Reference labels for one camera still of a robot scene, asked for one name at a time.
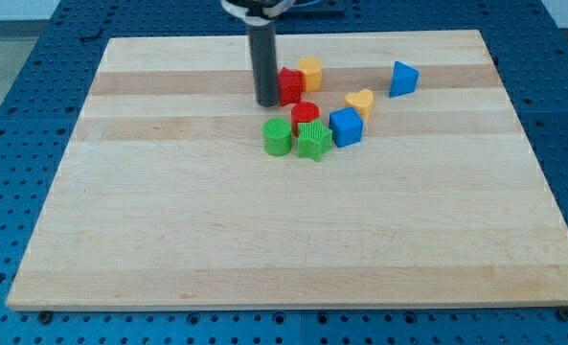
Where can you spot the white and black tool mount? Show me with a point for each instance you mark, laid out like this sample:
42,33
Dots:
256,12

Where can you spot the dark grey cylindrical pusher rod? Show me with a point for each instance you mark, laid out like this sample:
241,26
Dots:
262,44

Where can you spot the yellow hexagon block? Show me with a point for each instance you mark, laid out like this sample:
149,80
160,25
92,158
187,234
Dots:
312,69

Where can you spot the red star block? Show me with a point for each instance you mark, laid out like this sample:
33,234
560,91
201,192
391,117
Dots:
291,86

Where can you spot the red cylinder block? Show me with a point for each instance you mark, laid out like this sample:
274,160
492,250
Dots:
303,112

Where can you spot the green cylinder block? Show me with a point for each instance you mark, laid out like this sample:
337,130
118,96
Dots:
276,134

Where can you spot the green star block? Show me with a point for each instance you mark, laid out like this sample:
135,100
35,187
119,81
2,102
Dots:
314,140

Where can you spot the yellow heart block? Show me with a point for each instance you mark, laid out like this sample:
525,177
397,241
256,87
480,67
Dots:
362,101

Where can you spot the blue cube block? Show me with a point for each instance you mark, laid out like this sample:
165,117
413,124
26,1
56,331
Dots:
347,127

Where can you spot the blue triangle block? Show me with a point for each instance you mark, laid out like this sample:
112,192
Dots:
404,80

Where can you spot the light wooden board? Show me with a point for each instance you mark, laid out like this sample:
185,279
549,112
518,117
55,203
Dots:
165,199

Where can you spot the blue perforated metal base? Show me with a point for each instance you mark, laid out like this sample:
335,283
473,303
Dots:
39,112

